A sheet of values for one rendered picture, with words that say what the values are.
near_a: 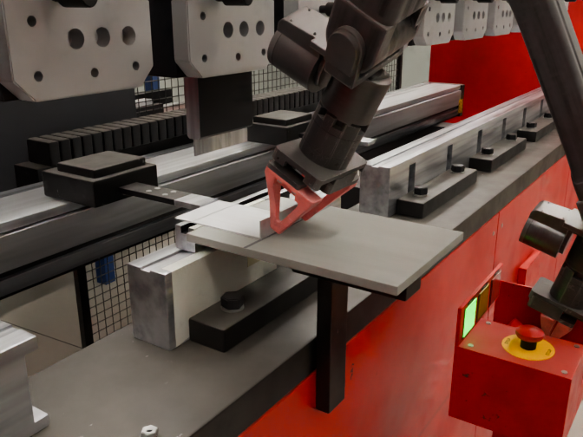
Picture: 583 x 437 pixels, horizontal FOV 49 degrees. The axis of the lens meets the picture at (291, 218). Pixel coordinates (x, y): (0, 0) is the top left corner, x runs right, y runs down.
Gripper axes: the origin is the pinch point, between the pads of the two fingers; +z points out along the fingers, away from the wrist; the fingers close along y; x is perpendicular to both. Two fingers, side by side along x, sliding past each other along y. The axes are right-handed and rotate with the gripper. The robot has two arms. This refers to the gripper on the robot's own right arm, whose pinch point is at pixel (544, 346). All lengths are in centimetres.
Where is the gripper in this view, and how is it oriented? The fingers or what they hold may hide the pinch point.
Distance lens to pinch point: 110.5
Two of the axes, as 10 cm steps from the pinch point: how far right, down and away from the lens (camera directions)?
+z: -2.3, 8.7, 4.4
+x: -5.5, 2.6, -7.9
